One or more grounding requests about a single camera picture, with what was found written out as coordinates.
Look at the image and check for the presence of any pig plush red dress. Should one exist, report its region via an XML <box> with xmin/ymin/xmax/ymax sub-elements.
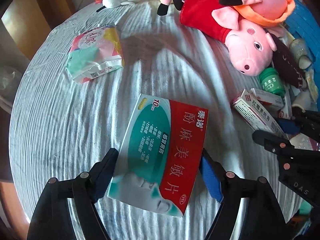
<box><xmin>180</xmin><ymin>0</ymin><xmax>277</xmax><ymax>76</ymax></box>

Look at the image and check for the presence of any dark maroon cloth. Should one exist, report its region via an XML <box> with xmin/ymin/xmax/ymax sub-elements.
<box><xmin>271</xmin><ymin>34</ymin><xmax>307</xmax><ymax>89</ymax></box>

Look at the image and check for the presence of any wooden chair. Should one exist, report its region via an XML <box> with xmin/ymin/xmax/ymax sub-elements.
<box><xmin>1</xmin><ymin>0</ymin><xmax>75</xmax><ymax>60</ymax></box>

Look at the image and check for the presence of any white ointment box barcode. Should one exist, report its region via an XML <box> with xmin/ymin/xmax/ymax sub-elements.
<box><xmin>231</xmin><ymin>89</ymin><xmax>287</xmax><ymax>139</ymax></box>

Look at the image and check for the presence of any red green medicine box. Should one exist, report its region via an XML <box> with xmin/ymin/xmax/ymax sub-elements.
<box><xmin>107</xmin><ymin>94</ymin><xmax>209</xmax><ymax>217</ymax></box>

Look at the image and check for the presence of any pastel tissue pack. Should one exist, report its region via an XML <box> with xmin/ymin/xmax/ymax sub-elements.
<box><xmin>66</xmin><ymin>24</ymin><xmax>124</xmax><ymax>84</ymax></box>

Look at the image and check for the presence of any green medicine bottle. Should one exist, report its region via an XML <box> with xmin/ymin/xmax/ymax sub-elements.
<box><xmin>258</xmin><ymin>67</ymin><xmax>286</xmax><ymax>98</ymax></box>

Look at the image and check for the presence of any pig plush orange dress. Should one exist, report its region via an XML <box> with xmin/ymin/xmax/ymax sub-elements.
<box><xmin>219</xmin><ymin>0</ymin><xmax>296</xmax><ymax>27</ymax></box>

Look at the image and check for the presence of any white red small medicine box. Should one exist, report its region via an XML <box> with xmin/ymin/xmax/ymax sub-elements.
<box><xmin>249</xmin><ymin>88</ymin><xmax>284</xmax><ymax>109</ymax></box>

